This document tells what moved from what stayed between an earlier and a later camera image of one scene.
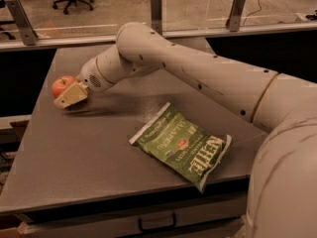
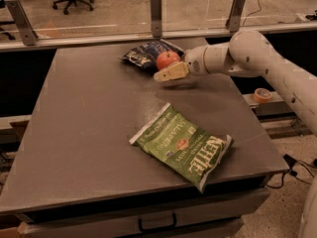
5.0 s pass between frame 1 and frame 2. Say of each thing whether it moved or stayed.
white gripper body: moved
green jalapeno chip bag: stayed
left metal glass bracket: stayed
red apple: moved
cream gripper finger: moved
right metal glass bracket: stayed
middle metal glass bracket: stayed
